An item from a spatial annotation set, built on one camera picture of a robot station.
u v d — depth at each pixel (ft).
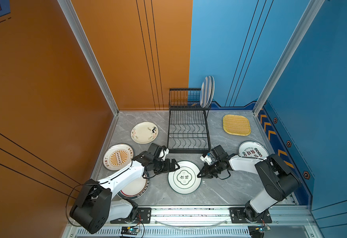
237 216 2.38
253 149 3.17
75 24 2.46
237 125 3.68
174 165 2.44
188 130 3.46
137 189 2.69
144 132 3.47
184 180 2.77
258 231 2.29
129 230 2.32
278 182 1.51
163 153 2.34
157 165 2.33
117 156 3.09
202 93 3.18
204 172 2.55
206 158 2.81
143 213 2.43
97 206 1.35
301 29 2.52
